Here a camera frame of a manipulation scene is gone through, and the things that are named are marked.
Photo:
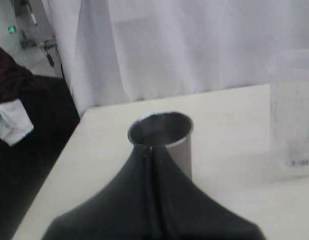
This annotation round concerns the crumpled white paper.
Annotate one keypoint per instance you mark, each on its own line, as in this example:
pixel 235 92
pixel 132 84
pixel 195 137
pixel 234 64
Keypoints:
pixel 15 123

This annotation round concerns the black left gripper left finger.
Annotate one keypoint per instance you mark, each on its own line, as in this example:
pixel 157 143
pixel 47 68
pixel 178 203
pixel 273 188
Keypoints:
pixel 117 212

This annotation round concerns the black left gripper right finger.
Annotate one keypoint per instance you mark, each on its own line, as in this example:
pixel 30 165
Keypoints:
pixel 185 212

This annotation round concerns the white backdrop curtain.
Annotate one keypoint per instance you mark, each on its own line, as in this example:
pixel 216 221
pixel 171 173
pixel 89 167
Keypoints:
pixel 118 51

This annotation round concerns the stainless steel cup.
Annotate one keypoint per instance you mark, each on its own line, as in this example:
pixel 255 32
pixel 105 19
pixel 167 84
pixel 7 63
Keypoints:
pixel 172 130

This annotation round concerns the dark red patterned cloth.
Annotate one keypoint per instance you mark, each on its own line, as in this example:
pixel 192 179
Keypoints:
pixel 16 80

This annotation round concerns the clear plastic tall container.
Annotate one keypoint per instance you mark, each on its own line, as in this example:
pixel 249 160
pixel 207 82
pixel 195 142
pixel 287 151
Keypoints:
pixel 292 115

